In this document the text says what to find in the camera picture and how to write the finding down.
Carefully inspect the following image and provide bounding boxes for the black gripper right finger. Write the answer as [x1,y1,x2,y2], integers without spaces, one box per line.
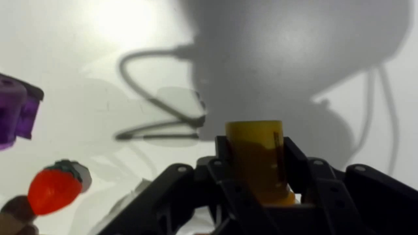
[282,136,418,235]

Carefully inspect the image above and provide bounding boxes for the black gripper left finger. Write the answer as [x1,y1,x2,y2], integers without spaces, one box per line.
[97,135,279,235]

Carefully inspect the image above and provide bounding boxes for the purple dough tub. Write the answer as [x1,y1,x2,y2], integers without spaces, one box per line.
[0,72,44,152]

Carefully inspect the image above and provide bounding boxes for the yellow dough tub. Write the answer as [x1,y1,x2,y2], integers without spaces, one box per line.
[225,121,298,207]

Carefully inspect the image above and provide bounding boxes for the red lid dough tub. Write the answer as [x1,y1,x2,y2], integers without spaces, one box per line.
[26,158,94,217]

